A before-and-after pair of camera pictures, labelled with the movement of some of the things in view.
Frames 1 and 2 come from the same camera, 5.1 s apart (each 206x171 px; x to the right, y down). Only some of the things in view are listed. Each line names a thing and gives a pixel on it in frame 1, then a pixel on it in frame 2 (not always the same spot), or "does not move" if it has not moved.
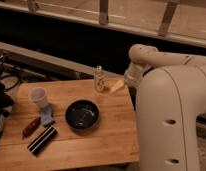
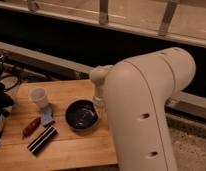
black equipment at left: (4, 101) does not move
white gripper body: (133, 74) → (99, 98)
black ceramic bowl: (82, 114) does not move
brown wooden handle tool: (31, 127) does not move
